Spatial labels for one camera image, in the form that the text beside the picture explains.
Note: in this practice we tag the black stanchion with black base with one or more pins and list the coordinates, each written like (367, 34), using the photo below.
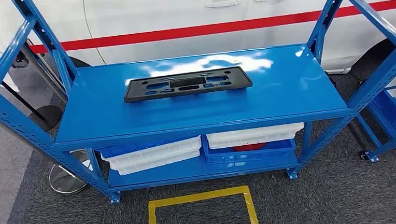
(47, 117)

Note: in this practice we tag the yellow floor tape square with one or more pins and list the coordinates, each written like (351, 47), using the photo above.
(152, 220)

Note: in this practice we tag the blue metal rack with casters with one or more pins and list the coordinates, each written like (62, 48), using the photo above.
(387, 113)

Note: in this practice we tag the red barrier belt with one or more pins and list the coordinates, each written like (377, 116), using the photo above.
(179, 32)

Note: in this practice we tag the black plastic plate holder part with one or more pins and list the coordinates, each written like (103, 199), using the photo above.
(135, 91)

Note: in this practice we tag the white car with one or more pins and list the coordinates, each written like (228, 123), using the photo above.
(178, 12)

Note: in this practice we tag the blue metal shelf rack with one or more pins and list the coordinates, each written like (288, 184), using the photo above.
(201, 112)

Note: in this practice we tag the red part in bin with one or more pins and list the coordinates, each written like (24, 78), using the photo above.
(250, 147)

